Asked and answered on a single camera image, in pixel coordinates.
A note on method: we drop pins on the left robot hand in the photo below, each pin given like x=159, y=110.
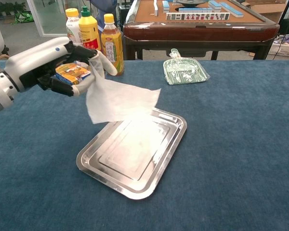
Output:
x=33, y=62

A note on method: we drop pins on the brown mahjong table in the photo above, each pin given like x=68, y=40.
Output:
x=200, y=30

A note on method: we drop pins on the yellow bottle green cap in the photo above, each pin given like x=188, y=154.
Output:
x=88, y=29

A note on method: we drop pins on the stainless steel tray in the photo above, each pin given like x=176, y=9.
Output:
x=135, y=154

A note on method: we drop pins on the blue yellow snack box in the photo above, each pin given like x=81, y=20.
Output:
x=72, y=72

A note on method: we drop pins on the white paper towel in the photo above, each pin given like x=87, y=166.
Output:
x=120, y=101

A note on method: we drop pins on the white framed glass partition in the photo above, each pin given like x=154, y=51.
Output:
x=50, y=16

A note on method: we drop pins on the face-up mahjong tile row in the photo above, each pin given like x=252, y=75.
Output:
x=197, y=16

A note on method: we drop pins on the short blue mahjong tile stack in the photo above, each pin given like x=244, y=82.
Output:
x=166, y=6

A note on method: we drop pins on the green bag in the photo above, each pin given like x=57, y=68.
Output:
x=24, y=17

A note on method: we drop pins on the white bottle yellow cap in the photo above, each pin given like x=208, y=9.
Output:
x=73, y=26

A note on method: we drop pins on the wide blue mahjong tile stack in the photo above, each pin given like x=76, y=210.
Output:
x=215, y=4

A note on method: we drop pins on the white upright mahjong tile row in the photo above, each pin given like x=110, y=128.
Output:
x=155, y=8

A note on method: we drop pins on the green potted plants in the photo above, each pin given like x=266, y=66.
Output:
x=7, y=8

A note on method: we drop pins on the black stand leg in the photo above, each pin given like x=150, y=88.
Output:
x=5, y=51

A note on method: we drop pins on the green dustpan in plastic bag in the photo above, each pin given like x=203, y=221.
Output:
x=184, y=71

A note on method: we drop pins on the white plastic basket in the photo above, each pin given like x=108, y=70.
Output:
x=284, y=49

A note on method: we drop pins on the amber tea bottle yellow cap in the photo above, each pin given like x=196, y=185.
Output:
x=113, y=43

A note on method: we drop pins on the blue table cloth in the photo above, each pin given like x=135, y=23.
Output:
x=231, y=144

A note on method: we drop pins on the long blue mahjong tile row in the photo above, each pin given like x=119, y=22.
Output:
x=232, y=10

